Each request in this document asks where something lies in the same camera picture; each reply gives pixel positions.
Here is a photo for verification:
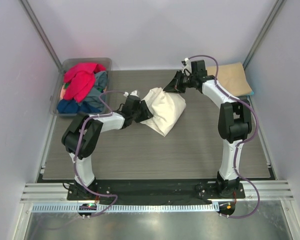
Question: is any white t shirt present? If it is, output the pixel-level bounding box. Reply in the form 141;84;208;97
140;87;187;137

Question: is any clear plastic bin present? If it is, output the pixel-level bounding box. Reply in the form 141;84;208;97
49;57;112;117

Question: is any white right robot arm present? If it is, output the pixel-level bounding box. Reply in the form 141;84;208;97
163;58;252;198

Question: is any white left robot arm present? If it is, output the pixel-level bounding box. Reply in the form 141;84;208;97
61;94;153;200

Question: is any folded beige t shirt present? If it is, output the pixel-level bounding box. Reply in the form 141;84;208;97
217;62;253;97

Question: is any grey blue t shirt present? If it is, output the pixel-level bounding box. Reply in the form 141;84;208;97
83;71;108;113

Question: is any red t shirt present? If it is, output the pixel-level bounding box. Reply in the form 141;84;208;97
63;62;106;103

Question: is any dark blue t shirt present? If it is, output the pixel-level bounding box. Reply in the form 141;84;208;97
56;99;92;114

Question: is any peach pink garment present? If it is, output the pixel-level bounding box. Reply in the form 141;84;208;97
59;85;66;100

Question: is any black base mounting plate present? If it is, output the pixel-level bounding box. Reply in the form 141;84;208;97
62;179;246;206

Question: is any left round black base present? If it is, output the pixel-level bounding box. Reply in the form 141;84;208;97
78;203;97;219

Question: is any round black base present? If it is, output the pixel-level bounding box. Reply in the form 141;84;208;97
78;203;97;219
218;202;236;217

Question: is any right round black base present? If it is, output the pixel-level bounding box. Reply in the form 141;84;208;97
218;202;236;217

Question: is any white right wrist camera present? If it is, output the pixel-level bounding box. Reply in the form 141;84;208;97
181;57;192;73

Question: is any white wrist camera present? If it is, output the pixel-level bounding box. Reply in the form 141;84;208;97
181;57;192;73
123;90;140;100

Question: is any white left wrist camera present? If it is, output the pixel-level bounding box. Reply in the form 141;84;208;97
123;90;140;100

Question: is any slotted cable duct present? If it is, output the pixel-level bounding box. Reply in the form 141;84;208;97
32;202;219;213

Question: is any right aluminium frame post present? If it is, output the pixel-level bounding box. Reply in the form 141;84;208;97
242;0;287;70

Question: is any aluminium frame post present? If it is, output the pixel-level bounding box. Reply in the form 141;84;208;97
19;0;66;73
242;0;287;70

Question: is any left aluminium frame post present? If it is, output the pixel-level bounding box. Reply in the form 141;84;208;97
19;0;66;73

